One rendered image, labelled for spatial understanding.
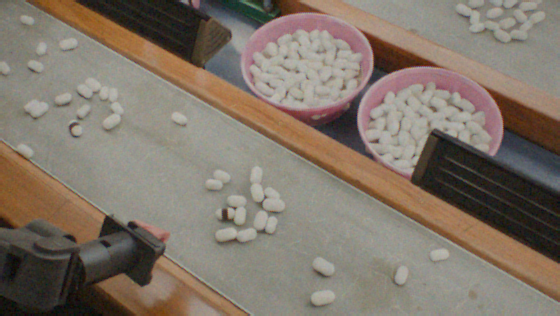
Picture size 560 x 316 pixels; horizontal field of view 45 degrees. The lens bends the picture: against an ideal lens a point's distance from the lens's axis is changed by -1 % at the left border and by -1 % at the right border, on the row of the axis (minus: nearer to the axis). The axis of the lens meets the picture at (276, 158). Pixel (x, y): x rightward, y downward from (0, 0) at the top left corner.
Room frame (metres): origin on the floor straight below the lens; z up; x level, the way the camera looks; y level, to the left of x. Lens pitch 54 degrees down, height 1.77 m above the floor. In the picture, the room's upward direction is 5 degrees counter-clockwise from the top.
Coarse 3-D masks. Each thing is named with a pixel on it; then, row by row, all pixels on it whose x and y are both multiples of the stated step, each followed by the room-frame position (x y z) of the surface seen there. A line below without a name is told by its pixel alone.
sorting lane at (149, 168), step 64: (0, 0) 1.27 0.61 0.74; (64, 64) 1.05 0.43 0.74; (128, 64) 1.03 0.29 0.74; (0, 128) 0.88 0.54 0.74; (64, 128) 0.87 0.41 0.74; (128, 128) 0.85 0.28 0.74; (192, 128) 0.84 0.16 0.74; (128, 192) 0.70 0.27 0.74; (192, 192) 0.69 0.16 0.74; (320, 192) 0.67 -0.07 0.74; (192, 256) 0.56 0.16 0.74; (256, 256) 0.55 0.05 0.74; (320, 256) 0.54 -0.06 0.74; (384, 256) 0.53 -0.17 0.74; (448, 256) 0.52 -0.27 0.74
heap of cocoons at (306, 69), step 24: (288, 48) 1.04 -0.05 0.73; (312, 48) 1.03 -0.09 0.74; (336, 48) 1.04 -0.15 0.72; (264, 72) 0.97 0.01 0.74; (288, 72) 0.97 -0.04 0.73; (312, 72) 0.96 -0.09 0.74; (336, 72) 0.95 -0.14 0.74; (360, 72) 0.96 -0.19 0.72; (288, 96) 0.91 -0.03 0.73; (312, 96) 0.90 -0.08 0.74; (336, 96) 0.89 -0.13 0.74
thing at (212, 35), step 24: (72, 0) 0.88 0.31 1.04; (96, 0) 0.85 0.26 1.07; (120, 0) 0.83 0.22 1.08; (144, 0) 0.80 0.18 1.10; (168, 0) 0.78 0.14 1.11; (120, 24) 0.81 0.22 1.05; (144, 24) 0.78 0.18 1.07; (168, 24) 0.76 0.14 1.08; (192, 24) 0.74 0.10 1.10; (216, 24) 0.74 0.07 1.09; (168, 48) 0.74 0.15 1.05; (192, 48) 0.72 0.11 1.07; (216, 48) 0.73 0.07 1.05
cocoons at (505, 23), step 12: (480, 0) 1.11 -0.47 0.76; (492, 0) 1.11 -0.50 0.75; (516, 0) 1.10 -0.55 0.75; (540, 0) 1.10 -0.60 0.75; (468, 12) 1.08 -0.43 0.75; (492, 12) 1.07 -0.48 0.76; (516, 12) 1.07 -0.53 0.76; (540, 12) 1.06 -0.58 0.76; (480, 24) 1.04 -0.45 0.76; (492, 24) 1.04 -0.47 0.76; (504, 24) 1.03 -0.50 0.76; (528, 24) 1.03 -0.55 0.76; (504, 36) 1.00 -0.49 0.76; (516, 36) 1.00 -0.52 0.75
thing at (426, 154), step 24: (432, 144) 0.49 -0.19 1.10; (456, 144) 0.48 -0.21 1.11; (432, 168) 0.47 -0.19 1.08; (456, 168) 0.46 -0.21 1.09; (480, 168) 0.45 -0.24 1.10; (504, 168) 0.44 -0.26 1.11; (432, 192) 0.45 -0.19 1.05; (456, 192) 0.44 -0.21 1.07; (480, 192) 0.43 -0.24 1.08; (504, 192) 0.42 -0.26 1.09; (528, 192) 0.41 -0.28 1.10; (552, 192) 0.40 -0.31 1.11; (480, 216) 0.41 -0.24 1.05; (504, 216) 0.40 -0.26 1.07; (528, 216) 0.39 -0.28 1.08; (552, 216) 0.38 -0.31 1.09; (528, 240) 0.37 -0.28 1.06; (552, 240) 0.36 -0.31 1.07
